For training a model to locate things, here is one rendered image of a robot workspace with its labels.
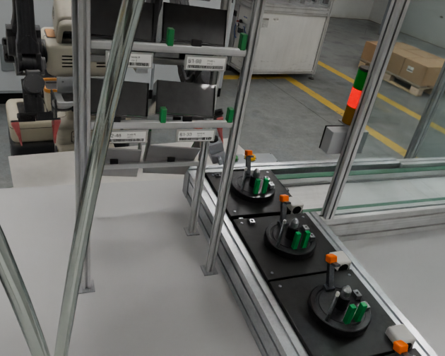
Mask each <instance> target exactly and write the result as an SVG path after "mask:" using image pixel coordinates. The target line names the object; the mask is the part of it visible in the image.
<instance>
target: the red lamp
mask: <svg viewBox="0 0 445 356"><path fill-rule="evenodd" d="M361 92H362V91H361V90H357V89H355V88H353V87H352V90H351V93H350V96H349V99H348V103H347V104H348V105H349V106H350V107H352V108H355V109H356V107H357V103H358V101H359V98H360V95H361Z"/></svg>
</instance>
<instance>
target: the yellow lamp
mask: <svg viewBox="0 0 445 356"><path fill-rule="evenodd" d="M354 113H355V108H352V107H350V106H349V105H348V104H347V105H346V108H345V112H344V115H343V118H342V122H343V123H344V124H347V125H349V126H350V125H351V122H352V118H353V116H354Z"/></svg>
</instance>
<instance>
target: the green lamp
mask: <svg viewBox="0 0 445 356"><path fill-rule="evenodd" d="M366 77H367V72H364V71H361V70H360V69H358V71H357V75H356V77H355V81H354V83H353V88H355V89H357V90H361V91H362V89H363V86H364V82H365V80H366Z"/></svg>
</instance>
